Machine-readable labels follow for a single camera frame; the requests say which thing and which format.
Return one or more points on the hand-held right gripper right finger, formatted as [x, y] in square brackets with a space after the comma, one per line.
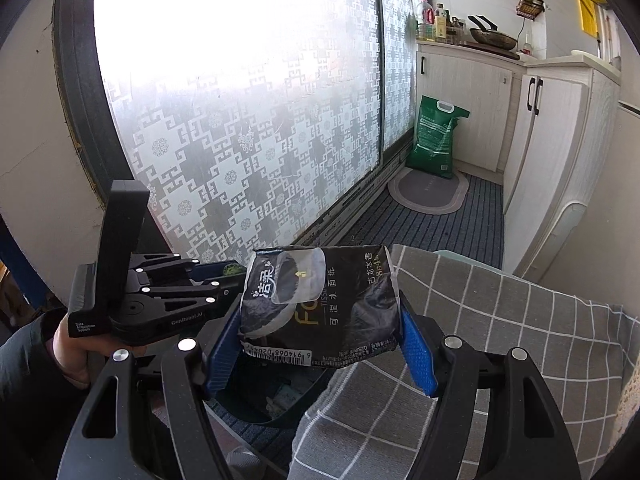
[417, 355]

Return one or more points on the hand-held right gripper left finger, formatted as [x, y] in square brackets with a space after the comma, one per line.
[220, 355]

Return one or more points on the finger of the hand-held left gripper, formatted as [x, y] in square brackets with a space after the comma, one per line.
[220, 280]
[200, 297]

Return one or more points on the black tissue packet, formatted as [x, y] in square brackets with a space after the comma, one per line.
[320, 310]

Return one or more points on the person's left forearm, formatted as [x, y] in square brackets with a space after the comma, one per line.
[30, 390]

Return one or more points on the person's left hand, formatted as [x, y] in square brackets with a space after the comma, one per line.
[72, 355]

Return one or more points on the oval grey floor mat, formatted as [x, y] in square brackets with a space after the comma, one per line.
[427, 192]

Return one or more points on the patterned glass sliding door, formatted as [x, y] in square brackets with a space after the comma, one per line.
[240, 110]

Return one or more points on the white rounded board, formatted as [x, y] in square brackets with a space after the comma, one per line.
[550, 240]

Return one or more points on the white lace cloth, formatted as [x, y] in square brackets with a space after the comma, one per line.
[631, 405]

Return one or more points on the green rice bag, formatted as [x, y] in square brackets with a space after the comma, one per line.
[435, 135]

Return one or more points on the low white cabinet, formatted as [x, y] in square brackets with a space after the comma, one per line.
[465, 105]

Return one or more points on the tall white cabinet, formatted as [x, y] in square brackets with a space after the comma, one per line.
[555, 135]

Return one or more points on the small clear bottle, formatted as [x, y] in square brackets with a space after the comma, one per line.
[526, 47]

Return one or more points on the black wok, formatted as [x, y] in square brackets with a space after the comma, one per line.
[492, 37]

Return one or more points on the yellow-label sauce bottle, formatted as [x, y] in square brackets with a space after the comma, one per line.
[440, 25]

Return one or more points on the large cooking oil bottle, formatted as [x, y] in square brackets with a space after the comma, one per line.
[425, 20]

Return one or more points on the wall spice rack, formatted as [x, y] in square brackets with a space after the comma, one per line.
[531, 5]

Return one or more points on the yellow wall holder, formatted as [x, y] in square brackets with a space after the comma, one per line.
[586, 7]

